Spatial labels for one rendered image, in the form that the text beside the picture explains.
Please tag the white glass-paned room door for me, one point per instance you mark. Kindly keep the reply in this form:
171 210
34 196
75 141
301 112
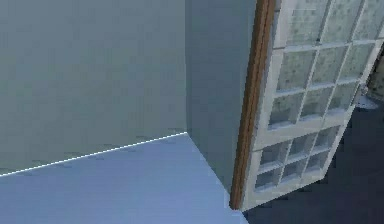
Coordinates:
301 128

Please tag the brown wooden door frame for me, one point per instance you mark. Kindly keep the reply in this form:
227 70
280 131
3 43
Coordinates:
251 100

